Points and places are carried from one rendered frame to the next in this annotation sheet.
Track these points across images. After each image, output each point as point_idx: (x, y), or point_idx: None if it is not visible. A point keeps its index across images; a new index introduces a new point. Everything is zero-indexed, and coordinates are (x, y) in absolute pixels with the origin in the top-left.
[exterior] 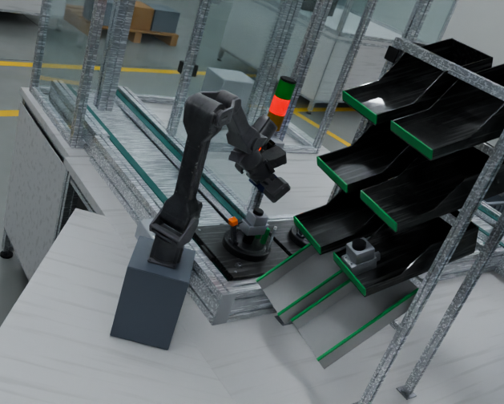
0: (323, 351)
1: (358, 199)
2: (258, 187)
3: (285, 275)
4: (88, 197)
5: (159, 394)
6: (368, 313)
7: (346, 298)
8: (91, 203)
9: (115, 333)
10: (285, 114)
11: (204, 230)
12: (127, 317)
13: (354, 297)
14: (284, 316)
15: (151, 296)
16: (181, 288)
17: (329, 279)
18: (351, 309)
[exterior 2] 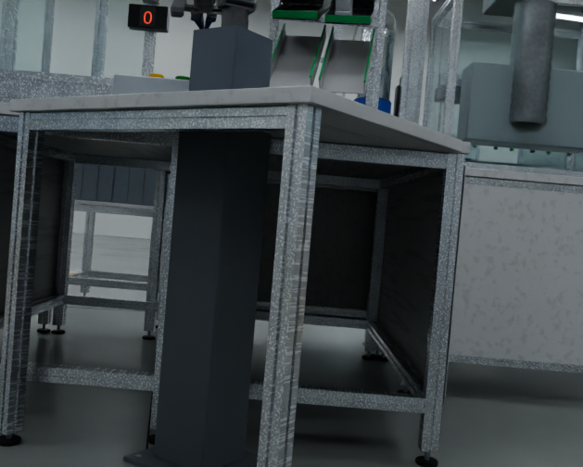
0: (352, 88)
1: (285, 6)
2: (206, 19)
3: (273, 72)
4: None
5: None
6: (352, 62)
7: (329, 64)
8: (0, 109)
9: None
10: None
11: None
12: (240, 84)
13: (334, 61)
14: (311, 79)
15: (253, 57)
16: (269, 46)
17: (319, 48)
18: (339, 66)
